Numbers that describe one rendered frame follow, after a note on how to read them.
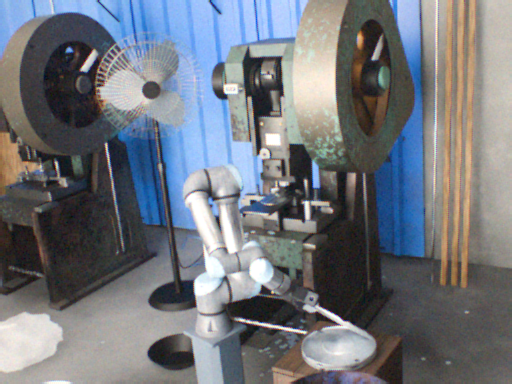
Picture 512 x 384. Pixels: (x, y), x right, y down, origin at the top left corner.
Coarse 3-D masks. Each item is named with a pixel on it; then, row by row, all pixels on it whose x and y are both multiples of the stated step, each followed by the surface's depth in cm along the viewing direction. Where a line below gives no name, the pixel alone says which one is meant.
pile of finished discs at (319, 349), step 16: (320, 336) 256; (336, 336) 254; (352, 336) 253; (304, 352) 245; (320, 352) 244; (336, 352) 242; (352, 352) 242; (368, 352) 241; (320, 368) 238; (336, 368) 234; (352, 368) 236
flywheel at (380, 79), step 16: (368, 32) 283; (368, 48) 284; (384, 48) 292; (352, 64) 268; (368, 64) 265; (384, 64) 270; (352, 80) 267; (368, 80) 264; (384, 80) 265; (368, 96) 272; (384, 96) 298; (384, 112) 297; (368, 128) 290
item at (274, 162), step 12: (264, 120) 295; (276, 120) 291; (264, 132) 297; (276, 132) 293; (264, 144) 299; (276, 144) 295; (264, 156) 299; (276, 156) 297; (300, 156) 304; (264, 168) 297; (276, 168) 294; (288, 168) 296; (300, 168) 305
